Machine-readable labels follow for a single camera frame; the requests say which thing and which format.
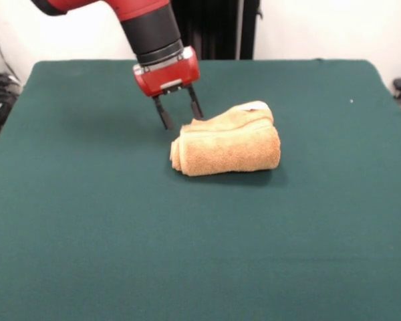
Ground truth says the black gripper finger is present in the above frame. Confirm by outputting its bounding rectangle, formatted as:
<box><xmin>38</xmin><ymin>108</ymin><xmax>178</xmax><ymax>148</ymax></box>
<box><xmin>152</xmin><ymin>96</ymin><xmax>173</xmax><ymax>130</ymax></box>
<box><xmin>186</xmin><ymin>86</ymin><xmax>205</xmax><ymax>120</ymax></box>

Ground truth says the dark green table cloth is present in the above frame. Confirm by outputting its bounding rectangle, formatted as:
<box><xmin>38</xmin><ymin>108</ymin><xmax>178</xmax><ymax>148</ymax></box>
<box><xmin>0</xmin><ymin>59</ymin><xmax>401</xmax><ymax>321</ymax></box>

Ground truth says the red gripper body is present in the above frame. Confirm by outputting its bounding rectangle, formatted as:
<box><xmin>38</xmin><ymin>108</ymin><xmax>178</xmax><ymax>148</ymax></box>
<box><xmin>132</xmin><ymin>46</ymin><xmax>201</xmax><ymax>98</ymax></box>

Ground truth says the tan terry towel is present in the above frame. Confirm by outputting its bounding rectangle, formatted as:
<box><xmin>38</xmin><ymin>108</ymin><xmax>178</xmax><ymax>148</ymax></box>
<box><xmin>169</xmin><ymin>100</ymin><xmax>281</xmax><ymax>177</ymax></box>

